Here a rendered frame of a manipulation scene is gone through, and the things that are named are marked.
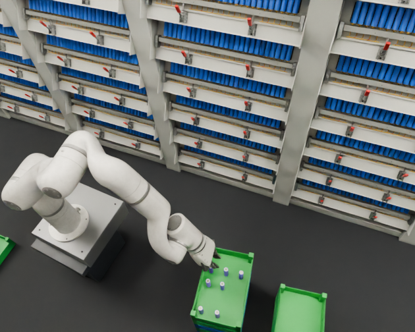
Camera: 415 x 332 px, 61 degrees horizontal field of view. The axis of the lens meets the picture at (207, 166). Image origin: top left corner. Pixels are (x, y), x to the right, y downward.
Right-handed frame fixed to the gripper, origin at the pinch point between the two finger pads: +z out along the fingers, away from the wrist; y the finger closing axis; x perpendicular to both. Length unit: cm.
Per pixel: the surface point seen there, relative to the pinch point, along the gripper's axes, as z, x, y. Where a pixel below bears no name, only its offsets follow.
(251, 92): -28, 16, -65
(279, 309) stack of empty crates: 39.7, 14.4, 5.3
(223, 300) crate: 15.0, -0.8, 10.8
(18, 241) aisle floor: -8, -127, -3
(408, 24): -44, 75, -60
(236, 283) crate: 16.6, 2.6, 3.0
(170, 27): -63, -7, -72
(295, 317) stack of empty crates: 42.8, 20.9, 7.3
